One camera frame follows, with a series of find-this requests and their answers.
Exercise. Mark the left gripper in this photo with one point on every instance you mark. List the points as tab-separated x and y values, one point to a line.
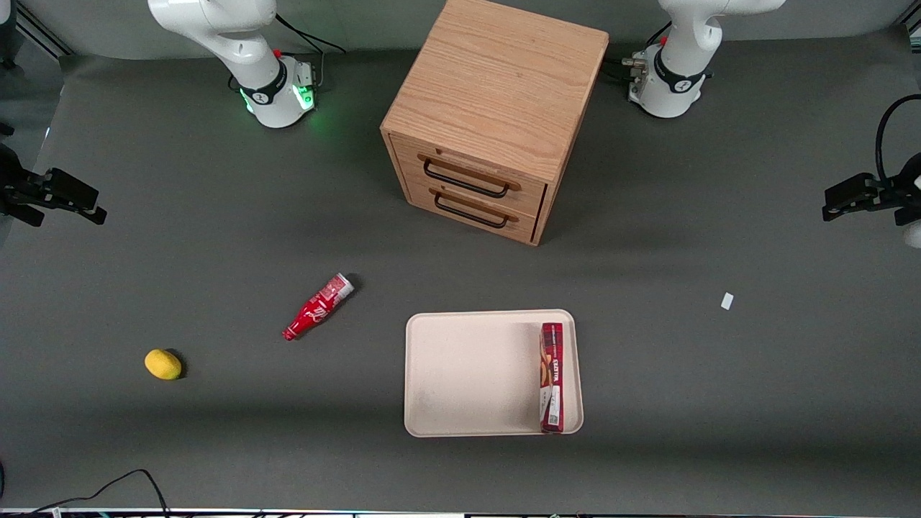
889	193

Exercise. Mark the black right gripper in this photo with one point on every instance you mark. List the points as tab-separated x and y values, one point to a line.
16	190

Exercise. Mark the red cookie box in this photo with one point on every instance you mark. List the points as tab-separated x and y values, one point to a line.
552	378

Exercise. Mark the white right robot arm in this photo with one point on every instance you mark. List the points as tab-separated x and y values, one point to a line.
237	43

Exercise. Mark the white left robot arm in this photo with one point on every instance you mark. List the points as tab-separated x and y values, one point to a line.
680	65

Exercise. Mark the beige plastic tray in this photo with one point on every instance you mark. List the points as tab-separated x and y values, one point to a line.
475	374

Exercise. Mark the small white paper piece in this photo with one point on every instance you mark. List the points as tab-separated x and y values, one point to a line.
727	301

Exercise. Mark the yellow lemon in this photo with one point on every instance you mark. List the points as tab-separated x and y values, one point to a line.
162	364

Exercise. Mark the red cola bottle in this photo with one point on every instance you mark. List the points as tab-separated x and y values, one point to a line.
316	307

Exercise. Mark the wooden drawer front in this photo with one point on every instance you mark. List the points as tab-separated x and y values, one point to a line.
532	193
525	224

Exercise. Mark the wooden drawer cabinet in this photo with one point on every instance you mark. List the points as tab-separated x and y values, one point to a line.
496	79

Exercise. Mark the black diagonal frame bar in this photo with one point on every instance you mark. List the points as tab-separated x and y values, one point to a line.
910	32
43	32

